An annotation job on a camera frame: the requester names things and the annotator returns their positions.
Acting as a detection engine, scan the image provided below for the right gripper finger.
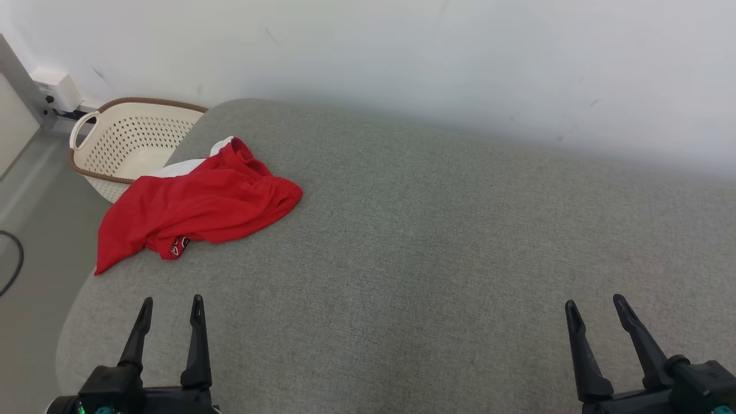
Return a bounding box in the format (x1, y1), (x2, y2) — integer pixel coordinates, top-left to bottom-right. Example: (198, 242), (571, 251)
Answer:
(564, 300), (615, 403)
(612, 294), (674, 392)

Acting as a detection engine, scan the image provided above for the thick black floor cable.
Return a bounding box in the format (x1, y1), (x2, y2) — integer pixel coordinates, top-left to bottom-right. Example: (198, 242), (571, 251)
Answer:
(0, 229), (25, 297)

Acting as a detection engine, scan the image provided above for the cream perforated laundry basket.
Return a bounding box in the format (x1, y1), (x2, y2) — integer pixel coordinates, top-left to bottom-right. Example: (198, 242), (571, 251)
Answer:
(68, 97), (209, 204)

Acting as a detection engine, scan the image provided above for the white wall socket box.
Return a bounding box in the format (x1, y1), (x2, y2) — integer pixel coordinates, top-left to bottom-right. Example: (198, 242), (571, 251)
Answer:
(31, 67), (85, 113)

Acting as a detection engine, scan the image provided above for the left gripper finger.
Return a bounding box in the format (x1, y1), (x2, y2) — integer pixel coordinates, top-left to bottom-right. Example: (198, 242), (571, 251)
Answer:
(117, 297), (155, 370)
(179, 294), (213, 389)

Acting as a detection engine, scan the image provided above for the red basketball jersey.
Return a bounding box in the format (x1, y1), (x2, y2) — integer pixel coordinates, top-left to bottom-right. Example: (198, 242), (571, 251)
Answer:
(94, 136), (304, 276)

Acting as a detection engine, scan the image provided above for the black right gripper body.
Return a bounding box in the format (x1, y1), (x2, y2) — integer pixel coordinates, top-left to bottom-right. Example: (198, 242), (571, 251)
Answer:
(581, 389), (677, 414)

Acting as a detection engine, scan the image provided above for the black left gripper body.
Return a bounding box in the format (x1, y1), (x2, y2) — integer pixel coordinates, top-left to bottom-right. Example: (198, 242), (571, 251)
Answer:
(143, 385), (223, 414)

